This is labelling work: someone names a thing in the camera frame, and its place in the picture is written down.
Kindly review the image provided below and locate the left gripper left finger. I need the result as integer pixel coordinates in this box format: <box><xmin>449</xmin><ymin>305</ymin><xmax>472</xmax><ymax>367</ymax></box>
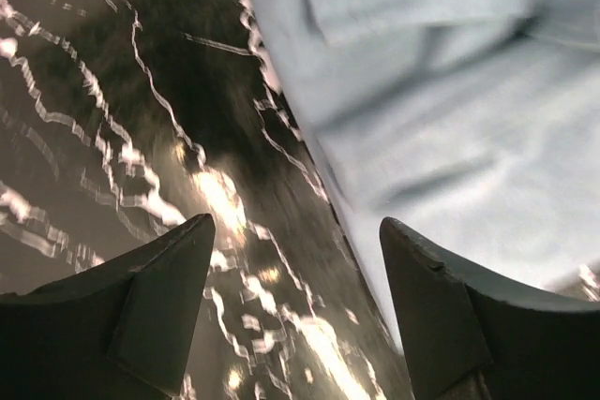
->
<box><xmin>1</xmin><ymin>214</ymin><xmax>216</xmax><ymax>399</ymax></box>

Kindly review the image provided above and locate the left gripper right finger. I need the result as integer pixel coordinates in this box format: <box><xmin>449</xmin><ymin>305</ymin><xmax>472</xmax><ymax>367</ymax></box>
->
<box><xmin>380</xmin><ymin>217</ymin><xmax>599</xmax><ymax>399</ymax></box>

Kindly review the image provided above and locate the grey-blue t shirt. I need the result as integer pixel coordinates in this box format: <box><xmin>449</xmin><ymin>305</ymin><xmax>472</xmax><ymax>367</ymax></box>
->
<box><xmin>251</xmin><ymin>0</ymin><xmax>599</xmax><ymax>343</ymax></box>

